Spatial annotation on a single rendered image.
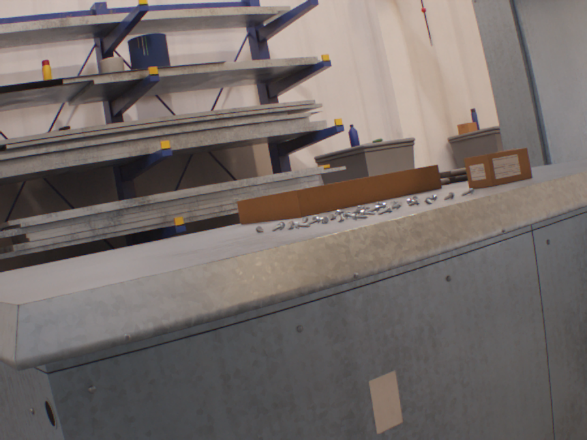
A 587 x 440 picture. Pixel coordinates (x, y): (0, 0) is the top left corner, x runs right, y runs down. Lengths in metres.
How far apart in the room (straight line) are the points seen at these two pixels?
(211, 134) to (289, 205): 3.52
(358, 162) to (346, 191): 4.40
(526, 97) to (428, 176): 0.84
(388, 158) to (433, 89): 1.90
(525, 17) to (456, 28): 5.76
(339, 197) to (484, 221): 0.63
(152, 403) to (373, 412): 0.33
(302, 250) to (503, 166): 0.67
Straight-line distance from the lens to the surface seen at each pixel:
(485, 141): 7.29
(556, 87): 2.68
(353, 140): 6.08
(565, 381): 1.37
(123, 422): 0.80
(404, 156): 6.24
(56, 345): 0.70
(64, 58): 5.91
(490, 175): 1.40
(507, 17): 2.59
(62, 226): 4.65
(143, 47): 5.24
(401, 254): 0.93
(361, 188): 1.67
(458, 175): 2.11
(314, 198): 1.60
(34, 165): 4.66
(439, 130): 7.79
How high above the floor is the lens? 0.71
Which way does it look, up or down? 1 degrees down
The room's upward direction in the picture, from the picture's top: 10 degrees counter-clockwise
